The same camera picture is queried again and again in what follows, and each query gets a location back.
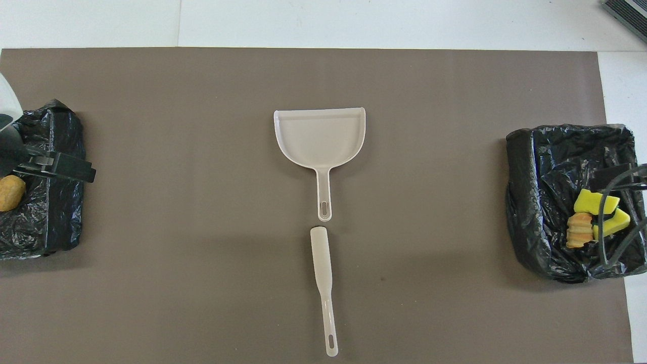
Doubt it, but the beige brush with black bristles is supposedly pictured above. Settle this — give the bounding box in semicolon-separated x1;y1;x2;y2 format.
310;226;339;357

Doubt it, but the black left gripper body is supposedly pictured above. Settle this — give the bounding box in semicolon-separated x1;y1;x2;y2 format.
0;114;32;177

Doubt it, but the brown table mat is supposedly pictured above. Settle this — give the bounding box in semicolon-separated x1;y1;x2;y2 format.
0;48;635;364

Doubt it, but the bin lined with black bag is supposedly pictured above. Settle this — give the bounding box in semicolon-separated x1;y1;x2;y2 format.
0;99;85;260
505;124;647;284

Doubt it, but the notched yellow sponge piece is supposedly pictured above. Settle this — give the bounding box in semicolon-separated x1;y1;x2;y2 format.
592;208;631;240

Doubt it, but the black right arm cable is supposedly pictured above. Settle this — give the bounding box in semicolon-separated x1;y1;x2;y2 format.
586;163;647;280

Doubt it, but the yellow sponge block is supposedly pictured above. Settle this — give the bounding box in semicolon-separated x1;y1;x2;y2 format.
574;189;620;214

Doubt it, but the brown sponge piece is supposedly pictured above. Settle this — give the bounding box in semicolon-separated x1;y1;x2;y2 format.
0;175;27;212

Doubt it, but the pale beige sponge chunk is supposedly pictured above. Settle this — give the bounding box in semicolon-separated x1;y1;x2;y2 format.
566;212;595;249

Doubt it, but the dark grey ribbed device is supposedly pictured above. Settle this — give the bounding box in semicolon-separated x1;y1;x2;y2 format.
602;0;647;43

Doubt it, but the beige plastic dustpan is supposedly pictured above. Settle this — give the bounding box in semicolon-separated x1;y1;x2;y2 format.
273;107;366;223

